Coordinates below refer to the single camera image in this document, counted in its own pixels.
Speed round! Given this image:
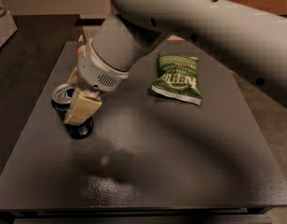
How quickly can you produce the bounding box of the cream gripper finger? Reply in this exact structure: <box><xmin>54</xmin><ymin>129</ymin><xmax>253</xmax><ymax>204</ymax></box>
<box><xmin>63</xmin><ymin>89</ymin><xmax>102</xmax><ymax>126</ymax></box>
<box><xmin>67</xmin><ymin>67</ymin><xmax>78</xmax><ymax>86</ymax></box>

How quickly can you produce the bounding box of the green chip bag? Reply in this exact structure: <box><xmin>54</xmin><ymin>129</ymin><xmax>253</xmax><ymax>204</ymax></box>
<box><xmin>151</xmin><ymin>53</ymin><xmax>202</xmax><ymax>105</ymax></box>

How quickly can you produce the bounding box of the dark pepsi can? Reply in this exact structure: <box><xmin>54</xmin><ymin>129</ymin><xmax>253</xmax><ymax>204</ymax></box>
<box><xmin>51</xmin><ymin>83</ymin><xmax>94</xmax><ymax>139</ymax></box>

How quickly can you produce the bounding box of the white box on counter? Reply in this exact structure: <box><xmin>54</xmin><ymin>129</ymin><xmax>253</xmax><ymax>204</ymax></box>
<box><xmin>0</xmin><ymin>0</ymin><xmax>18</xmax><ymax>48</ymax></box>

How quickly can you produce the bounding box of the orange fruit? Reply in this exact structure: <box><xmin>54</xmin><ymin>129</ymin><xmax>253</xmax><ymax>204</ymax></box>
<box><xmin>76</xmin><ymin>45</ymin><xmax>85</xmax><ymax>57</ymax></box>

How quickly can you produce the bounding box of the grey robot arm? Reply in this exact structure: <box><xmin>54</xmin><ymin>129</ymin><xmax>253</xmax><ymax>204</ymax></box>
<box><xmin>64</xmin><ymin>0</ymin><xmax>287</xmax><ymax>125</ymax></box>

